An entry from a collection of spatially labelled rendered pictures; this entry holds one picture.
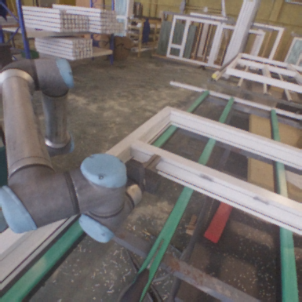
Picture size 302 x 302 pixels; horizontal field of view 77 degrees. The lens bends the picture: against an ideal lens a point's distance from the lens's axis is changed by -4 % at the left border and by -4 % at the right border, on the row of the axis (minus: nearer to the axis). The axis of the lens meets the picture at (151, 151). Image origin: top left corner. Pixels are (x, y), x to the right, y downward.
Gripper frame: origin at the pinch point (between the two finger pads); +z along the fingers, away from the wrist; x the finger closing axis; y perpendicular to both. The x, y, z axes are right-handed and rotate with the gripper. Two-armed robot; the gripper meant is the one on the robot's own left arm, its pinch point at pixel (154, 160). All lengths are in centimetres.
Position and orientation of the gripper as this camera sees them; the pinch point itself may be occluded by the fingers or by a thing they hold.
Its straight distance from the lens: 71.5
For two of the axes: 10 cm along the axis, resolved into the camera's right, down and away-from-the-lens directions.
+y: -1.2, 8.1, 5.7
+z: 4.5, -4.7, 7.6
